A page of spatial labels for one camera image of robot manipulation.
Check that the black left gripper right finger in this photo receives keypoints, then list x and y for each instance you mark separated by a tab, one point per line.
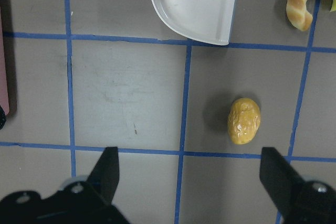
281	182

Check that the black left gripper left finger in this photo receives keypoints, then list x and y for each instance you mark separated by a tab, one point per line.
104	177

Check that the yellow toy potato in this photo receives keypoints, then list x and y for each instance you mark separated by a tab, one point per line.
243	121

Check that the yellow-green toy cheese wedge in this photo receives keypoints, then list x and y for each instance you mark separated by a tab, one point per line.
333	6

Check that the white plastic dustpan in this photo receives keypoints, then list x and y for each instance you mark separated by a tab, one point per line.
208	21

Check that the pink bin with black liner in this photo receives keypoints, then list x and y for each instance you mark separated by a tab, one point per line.
3	78

